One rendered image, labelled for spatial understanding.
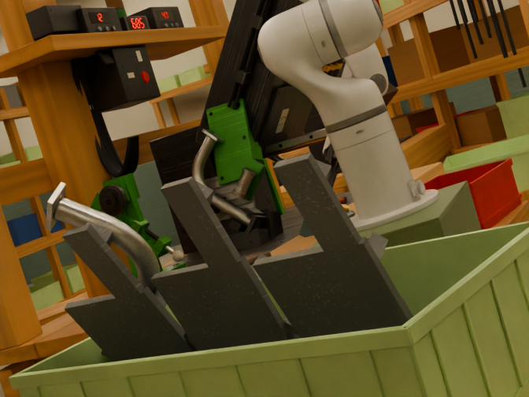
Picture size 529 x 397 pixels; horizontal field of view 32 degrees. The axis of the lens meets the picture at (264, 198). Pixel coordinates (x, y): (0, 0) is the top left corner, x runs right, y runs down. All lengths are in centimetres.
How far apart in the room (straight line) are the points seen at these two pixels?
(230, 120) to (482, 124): 313
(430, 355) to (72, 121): 165
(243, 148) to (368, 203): 76
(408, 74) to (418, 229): 444
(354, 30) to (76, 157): 98
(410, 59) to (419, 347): 505
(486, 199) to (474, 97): 907
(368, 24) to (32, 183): 106
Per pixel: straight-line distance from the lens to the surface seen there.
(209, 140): 240
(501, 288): 108
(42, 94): 240
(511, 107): 504
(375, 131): 166
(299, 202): 97
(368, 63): 210
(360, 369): 91
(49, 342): 204
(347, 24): 165
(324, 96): 166
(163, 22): 276
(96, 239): 115
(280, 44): 167
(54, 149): 240
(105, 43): 242
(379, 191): 167
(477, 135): 547
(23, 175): 235
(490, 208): 222
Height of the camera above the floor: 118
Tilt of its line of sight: 4 degrees down
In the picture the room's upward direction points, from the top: 17 degrees counter-clockwise
